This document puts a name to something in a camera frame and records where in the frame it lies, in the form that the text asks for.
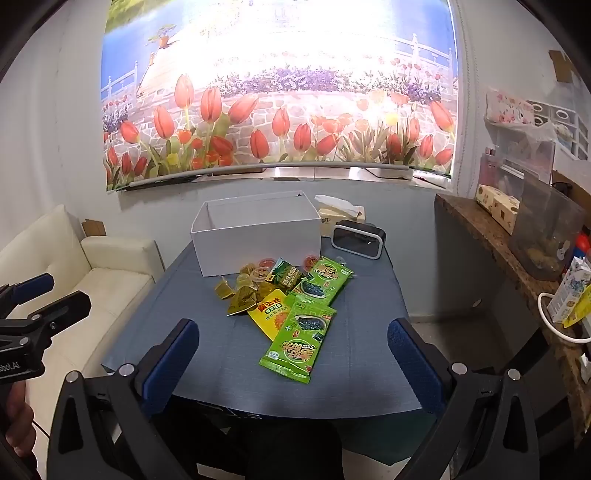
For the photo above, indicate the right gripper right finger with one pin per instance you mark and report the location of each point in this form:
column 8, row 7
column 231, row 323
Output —
column 484, row 419

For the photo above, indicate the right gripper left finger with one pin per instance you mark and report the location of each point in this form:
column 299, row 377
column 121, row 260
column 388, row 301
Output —
column 101, row 427

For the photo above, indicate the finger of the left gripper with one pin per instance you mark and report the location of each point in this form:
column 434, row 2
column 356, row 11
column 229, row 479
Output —
column 23, row 292
column 60, row 315

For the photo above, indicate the clear yellow jelly cup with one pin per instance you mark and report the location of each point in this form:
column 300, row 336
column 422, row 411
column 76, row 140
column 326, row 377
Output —
column 243, row 279

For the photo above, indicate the cartoon lid jelly cup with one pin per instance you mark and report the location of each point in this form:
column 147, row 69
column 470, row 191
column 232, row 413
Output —
column 259, row 274

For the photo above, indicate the yellow snack packet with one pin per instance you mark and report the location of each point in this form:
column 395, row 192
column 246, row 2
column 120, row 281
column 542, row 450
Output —
column 270, row 313

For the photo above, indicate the green seaweed snack packet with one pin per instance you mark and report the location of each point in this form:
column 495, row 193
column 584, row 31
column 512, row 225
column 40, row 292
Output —
column 293, row 351

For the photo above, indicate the red jelly cup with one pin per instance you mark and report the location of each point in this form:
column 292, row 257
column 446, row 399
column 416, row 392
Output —
column 309, row 262
column 266, row 265

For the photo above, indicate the small dark green packet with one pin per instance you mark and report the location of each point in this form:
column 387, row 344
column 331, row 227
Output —
column 284, row 275

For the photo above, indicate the person's left hand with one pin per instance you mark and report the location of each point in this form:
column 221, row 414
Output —
column 21, row 434

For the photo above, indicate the wooden side shelf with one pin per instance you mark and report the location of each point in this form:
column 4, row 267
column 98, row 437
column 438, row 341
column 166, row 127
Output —
column 493, row 238

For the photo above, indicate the blue table cloth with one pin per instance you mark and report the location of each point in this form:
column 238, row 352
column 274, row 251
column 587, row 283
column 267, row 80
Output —
column 355, row 374

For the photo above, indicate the white milk carton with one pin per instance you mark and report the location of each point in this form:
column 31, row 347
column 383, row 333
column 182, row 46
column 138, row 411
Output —
column 574, row 283

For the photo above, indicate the white cardboard box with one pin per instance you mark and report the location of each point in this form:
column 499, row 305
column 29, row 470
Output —
column 232, row 232

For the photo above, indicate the grey translucent plastic container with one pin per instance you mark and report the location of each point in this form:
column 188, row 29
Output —
column 546, row 229

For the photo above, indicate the patterned cardboard carton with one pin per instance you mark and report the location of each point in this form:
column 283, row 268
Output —
column 502, row 207

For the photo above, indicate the tulip picture window blind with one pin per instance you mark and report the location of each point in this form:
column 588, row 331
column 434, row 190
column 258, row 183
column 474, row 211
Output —
column 194, row 85

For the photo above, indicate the tissue box with tissue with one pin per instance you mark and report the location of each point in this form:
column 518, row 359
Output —
column 332, row 210

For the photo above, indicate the clear plastic storage drawers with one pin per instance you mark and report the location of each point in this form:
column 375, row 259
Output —
column 557, row 144

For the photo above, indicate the floral pink box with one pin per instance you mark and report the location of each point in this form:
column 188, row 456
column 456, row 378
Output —
column 504, row 109

